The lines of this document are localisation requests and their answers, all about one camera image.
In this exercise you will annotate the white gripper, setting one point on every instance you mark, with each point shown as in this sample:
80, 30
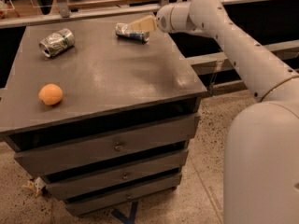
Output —
163, 21

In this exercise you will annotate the crushed redbull can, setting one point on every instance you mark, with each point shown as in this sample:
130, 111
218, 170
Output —
124, 30

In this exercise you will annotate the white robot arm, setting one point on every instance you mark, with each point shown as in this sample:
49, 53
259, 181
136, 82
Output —
261, 158

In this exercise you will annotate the crushed green silver can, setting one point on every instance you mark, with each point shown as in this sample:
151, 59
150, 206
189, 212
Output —
57, 42

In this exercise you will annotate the grey drawer cabinet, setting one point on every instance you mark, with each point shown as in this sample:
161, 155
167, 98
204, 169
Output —
110, 85

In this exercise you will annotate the orange fruit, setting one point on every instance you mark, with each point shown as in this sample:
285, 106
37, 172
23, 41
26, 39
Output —
51, 94

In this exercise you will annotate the top grey drawer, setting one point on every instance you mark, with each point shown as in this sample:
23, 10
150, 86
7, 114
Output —
56, 158

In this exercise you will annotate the grey drawer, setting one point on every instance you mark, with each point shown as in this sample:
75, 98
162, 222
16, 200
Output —
56, 158
123, 195
75, 187

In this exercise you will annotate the middle grey drawer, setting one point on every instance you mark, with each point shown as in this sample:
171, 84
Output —
75, 187

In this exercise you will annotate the bottom grey drawer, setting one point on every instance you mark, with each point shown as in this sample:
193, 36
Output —
123, 195

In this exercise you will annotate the blue tape cross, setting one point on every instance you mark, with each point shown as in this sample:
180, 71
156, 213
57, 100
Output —
126, 219

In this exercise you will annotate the metal railing frame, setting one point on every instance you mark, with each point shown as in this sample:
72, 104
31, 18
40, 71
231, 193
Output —
268, 77

